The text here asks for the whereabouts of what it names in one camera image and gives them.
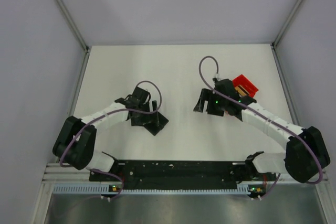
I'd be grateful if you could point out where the aluminium frame post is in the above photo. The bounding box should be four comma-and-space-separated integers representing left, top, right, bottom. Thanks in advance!
54, 0, 89, 53
271, 0, 306, 50

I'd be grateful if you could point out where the red plastic card tray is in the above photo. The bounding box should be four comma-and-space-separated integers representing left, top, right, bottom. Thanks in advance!
232, 74, 259, 98

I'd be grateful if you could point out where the grey slotted cable duct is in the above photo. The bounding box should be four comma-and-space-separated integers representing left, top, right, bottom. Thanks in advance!
52, 184, 264, 195

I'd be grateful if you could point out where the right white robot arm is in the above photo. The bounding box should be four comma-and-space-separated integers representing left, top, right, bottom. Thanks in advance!
194, 79, 331, 183

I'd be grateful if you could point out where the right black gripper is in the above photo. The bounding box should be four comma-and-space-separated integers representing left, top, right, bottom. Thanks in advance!
194, 88, 228, 116

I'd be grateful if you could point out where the right aluminium frame post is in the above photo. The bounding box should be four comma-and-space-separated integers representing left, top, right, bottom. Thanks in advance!
271, 0, 306, 50

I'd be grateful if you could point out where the left aluminium frame post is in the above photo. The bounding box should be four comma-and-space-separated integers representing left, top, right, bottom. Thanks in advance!
54, 0, 89, 53

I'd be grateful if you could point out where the black leather card holder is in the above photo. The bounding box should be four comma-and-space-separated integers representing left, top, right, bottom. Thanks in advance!
143, 112, 169, 136

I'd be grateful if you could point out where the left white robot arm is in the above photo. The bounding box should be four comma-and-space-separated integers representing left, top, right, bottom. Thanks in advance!
52, 87, 169, 180

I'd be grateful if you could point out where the gold striped credit card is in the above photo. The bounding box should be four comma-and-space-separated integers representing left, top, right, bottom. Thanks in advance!
235, 85, 249, 97

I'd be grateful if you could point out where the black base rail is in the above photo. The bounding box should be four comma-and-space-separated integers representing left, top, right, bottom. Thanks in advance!
89, 158, 280, 190

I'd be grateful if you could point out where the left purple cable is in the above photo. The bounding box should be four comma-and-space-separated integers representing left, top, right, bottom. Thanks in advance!
59, 80, 162, 168

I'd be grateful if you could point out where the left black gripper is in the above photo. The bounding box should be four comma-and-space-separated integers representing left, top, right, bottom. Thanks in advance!
131, 100, 159, 126

